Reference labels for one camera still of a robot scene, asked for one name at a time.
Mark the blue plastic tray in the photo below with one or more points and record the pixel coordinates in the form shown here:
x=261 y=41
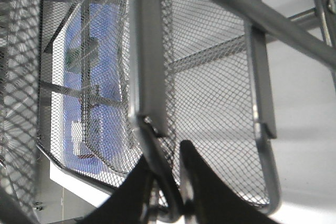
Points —
x=101 y=90

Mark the silver mesh top tray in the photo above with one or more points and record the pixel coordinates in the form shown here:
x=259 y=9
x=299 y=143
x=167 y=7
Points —
x=20 y=51

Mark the green and beige relay block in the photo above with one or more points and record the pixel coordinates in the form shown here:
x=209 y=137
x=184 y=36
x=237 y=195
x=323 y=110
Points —
x=74 y=56

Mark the white circuit breaker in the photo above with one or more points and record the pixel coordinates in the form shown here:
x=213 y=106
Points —
x=86 y=147

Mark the silver mesh tray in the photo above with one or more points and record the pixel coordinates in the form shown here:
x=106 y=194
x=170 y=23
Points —
x=20 y=51
x=212 y=96

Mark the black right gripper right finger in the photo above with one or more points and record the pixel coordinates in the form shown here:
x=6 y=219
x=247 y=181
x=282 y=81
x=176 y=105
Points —
x=206 y=199

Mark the grey metal rack frame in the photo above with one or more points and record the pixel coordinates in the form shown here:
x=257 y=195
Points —
x=147 y=92

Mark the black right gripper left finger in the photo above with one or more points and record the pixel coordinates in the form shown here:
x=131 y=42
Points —
x=130 y=203

